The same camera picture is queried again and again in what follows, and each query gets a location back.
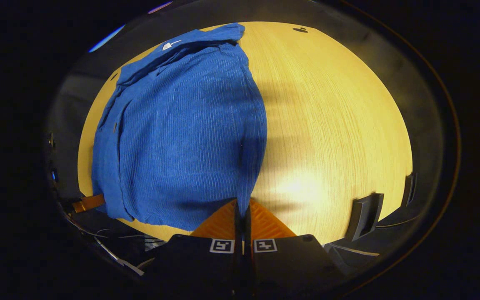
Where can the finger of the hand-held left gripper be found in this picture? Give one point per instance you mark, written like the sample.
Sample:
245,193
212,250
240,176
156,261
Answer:
90,203

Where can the blue ribbed shirt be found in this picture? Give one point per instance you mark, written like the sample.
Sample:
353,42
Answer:
181,146

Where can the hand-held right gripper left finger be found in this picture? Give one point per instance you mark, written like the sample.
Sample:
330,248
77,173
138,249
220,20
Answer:
198,262

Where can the black table bracket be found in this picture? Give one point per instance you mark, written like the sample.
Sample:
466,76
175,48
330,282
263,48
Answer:
409,189

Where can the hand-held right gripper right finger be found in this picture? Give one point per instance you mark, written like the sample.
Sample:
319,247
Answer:
290,262

